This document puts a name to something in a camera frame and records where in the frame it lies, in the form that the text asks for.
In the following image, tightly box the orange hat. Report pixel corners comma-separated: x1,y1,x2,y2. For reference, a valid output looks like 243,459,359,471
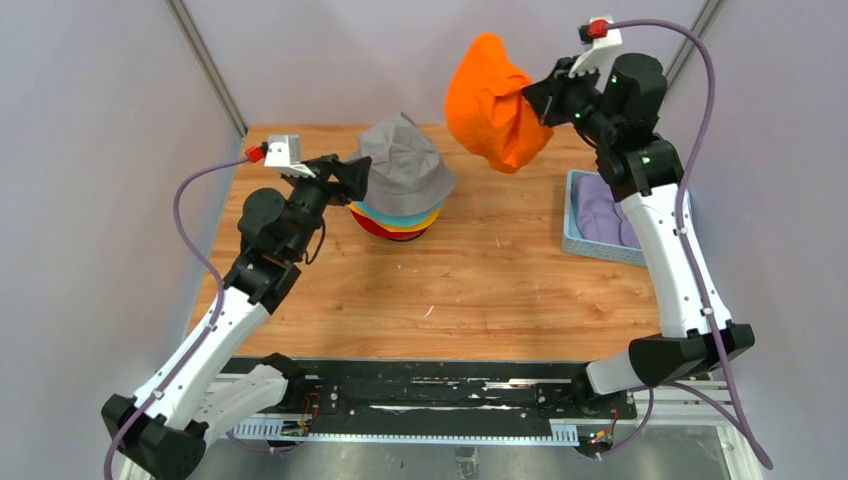
444,33,554,174

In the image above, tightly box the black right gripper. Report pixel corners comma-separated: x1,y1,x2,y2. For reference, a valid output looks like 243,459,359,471
521,55,618,146

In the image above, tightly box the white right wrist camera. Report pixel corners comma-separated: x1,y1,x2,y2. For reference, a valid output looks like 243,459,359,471
570,16,623,77

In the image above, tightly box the grey hat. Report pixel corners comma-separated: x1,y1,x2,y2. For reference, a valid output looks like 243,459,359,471
347,112,457,217

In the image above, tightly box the aluminium frame rail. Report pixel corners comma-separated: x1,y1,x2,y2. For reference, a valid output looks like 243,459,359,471
102,358,761,479

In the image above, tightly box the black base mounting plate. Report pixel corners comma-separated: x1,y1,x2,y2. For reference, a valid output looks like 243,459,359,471
260,358,637,440

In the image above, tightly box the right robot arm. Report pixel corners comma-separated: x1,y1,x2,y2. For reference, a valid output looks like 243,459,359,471
522,53,755,417

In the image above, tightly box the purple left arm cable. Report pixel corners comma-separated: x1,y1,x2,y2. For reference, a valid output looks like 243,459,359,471
102,155,306,480

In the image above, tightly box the light blue plastic basket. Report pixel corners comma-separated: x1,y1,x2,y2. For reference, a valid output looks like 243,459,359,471
561,169,694,268

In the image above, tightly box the yellow bucket hat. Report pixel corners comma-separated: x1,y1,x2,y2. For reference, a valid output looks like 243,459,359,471
349,201,443,234

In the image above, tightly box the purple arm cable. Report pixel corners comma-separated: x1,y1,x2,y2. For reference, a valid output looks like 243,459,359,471
606,18,775,472
102,155,306,480

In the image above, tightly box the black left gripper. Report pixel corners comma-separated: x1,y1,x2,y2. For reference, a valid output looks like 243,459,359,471
284,154,370,260

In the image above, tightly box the lavender hat in basket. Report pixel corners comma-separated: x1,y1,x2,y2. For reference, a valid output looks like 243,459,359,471
573,174,641,249

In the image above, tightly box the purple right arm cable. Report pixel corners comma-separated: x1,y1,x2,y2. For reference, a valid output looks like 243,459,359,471
606,18,775,472

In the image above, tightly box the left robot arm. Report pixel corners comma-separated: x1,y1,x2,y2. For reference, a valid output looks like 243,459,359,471
101,155,372,479

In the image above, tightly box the red bucket hat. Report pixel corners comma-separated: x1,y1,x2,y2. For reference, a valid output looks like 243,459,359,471
351,211,427,242

